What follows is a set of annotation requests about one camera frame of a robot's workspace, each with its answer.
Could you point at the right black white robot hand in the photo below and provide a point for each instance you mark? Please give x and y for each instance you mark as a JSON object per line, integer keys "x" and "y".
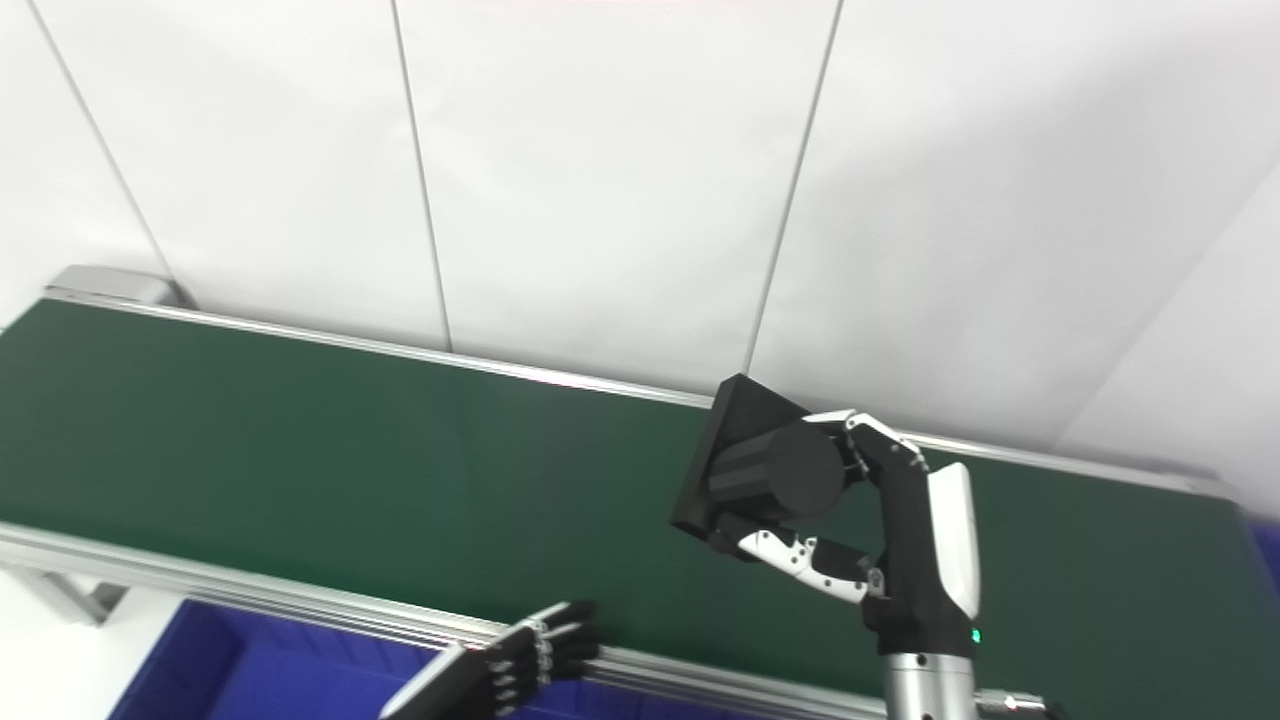
{"x": 915, "y": 560}

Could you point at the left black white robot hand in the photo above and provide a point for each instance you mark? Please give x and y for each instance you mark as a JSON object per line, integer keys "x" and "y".
{"x": 500, "y": 665}

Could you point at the black cylinder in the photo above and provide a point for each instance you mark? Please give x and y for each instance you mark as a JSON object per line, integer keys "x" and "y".
{"x": 750, "y": 460}

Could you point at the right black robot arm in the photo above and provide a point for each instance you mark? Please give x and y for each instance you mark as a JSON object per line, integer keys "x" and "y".
{"x": 930, "y": 690}

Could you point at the blue plastic bin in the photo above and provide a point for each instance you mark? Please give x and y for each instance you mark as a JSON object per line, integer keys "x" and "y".
{"x": 1266, "y": 535}
{"x": 300, "y": 680}

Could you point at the green conveyor belt aluminium frame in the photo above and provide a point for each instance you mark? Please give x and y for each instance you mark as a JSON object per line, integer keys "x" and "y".
{"x": 350, "y": 450}

